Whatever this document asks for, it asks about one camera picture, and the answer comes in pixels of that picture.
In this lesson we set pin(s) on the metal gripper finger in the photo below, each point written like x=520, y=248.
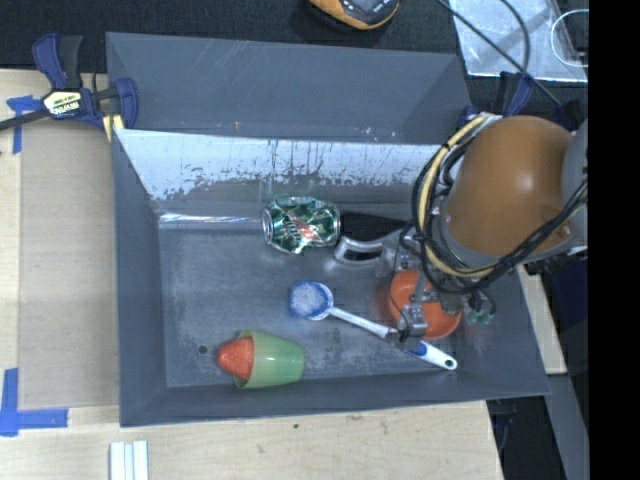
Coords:
x=420, y=333
x=405, y=324

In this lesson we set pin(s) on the white and blue dish brush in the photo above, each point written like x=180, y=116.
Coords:
x=312, y=300

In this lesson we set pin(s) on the orange ball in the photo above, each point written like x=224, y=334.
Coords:
x=440, y=323

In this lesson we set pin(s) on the green plastic cup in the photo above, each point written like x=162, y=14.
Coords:
x=277, y=360

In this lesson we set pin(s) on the crushed green drink can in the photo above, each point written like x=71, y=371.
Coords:
x=300, y=225

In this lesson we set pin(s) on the grey metal bin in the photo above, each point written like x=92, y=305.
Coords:
x=240, y=278

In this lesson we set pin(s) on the red toy strawberry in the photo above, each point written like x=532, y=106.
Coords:
x=236, y=357

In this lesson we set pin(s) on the pale wood board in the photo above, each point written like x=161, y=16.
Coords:
x=65, y=268

